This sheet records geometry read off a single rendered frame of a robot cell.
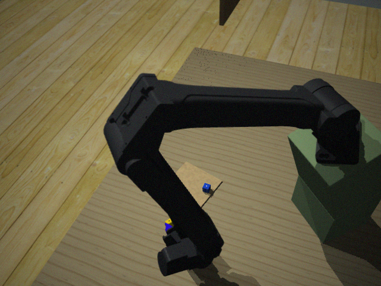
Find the tan mat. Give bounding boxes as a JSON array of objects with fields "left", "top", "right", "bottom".
[{"left": 175, "top": 162, "right": 222, "bottom": 207}]

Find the blue die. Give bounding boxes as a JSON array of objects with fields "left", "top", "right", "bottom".
[{"left": 202, "top": 183, "right": 211, "bottom": 193}]

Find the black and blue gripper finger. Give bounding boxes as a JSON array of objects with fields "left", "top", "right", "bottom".
[{"left": 165, "top": 223, "right": 172, "bottom": 231}]

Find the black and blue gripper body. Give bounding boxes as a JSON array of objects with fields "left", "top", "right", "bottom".
[{"left": 163, "top": 226, "right": 175, "bottom": 247}]

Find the yellow die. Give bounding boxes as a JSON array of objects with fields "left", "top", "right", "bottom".
[{"left": 165, "top": 219, "right": 174, "bottom": 226}]

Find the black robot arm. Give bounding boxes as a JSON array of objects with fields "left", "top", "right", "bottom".
[{"left": 104, "top": 73, "right": 360, "bottom": 276}]

